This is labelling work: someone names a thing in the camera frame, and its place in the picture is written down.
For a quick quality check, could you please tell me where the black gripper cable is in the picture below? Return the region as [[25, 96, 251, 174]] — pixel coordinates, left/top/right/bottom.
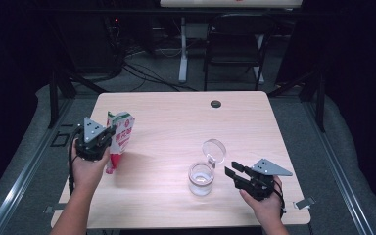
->
[[67, 123, 86, 197], [272, 179, 288, 218]]

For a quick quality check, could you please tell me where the metal floor rail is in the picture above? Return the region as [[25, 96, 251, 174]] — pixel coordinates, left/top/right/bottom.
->
[[0, 97, 73, 235], [302, 97, 376, 235]]

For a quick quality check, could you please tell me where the black floor cable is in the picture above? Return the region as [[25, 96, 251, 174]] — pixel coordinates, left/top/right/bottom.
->
[[122, 62, 199, 93], [123, 67, 181, 92]]

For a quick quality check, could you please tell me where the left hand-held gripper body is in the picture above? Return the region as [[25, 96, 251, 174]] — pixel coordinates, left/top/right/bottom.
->
[[74, 117, 113, 163]]

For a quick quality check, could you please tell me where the white desk leg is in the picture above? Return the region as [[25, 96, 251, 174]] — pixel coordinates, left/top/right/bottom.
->
[[255, 33, 265, 85], [178, 16, 189, 84]]

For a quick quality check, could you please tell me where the red and white plastic bag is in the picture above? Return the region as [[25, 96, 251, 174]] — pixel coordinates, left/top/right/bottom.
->
[[105, 111, 136, 175]]

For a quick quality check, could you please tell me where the black folding chair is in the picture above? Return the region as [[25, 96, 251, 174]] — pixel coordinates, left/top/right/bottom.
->
[[203, 13, 277, 92]]

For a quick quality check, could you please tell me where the person's right hand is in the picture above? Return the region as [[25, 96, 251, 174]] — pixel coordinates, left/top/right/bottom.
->
[[239, 175, 285, 229]]

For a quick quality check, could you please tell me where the glass jar with hinged lid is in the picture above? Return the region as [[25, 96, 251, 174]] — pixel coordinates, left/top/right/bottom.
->
[[187, 138, 227, 197]]

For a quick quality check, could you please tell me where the person's left hand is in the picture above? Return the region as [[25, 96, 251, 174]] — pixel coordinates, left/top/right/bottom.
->
[[70, 138, 112, 194]]

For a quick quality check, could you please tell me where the dark equipment box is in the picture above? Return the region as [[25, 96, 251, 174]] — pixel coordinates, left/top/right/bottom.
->
[[57, 14, 123, 74]]

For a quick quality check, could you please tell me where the black metal stand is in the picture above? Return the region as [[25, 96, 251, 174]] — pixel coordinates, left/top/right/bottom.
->
[[267, 65, 327, 133], [47, 65, 110, 130]]

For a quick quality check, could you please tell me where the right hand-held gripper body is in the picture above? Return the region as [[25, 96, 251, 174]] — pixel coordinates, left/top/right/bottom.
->
[[237, 158, 294, 202]]

